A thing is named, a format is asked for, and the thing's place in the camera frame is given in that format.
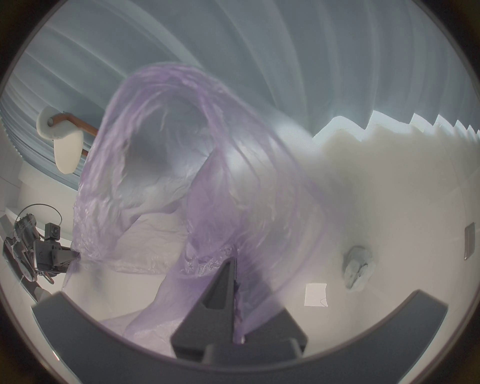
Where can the white cushioned wooden chair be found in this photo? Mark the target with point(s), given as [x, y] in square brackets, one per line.
[67, 150]

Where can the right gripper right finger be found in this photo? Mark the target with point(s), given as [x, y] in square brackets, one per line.
[281, 337]

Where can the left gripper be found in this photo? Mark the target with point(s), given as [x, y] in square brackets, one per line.
[48, 255]

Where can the purple plastic bag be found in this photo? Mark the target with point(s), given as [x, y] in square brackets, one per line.
[225, 187]

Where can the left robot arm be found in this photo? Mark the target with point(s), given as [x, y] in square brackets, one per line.
[22, 247]

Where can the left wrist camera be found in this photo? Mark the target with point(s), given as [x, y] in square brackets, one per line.
[52, 231]

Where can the crumpled white paper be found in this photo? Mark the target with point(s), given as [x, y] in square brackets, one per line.
[358, 268]

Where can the pale blue curtain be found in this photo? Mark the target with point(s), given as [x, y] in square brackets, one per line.
[262, 56]

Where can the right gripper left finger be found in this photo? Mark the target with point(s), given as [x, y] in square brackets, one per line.
[210, 322]

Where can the white trash bin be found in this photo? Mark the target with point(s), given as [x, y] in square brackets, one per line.
[123, 292]

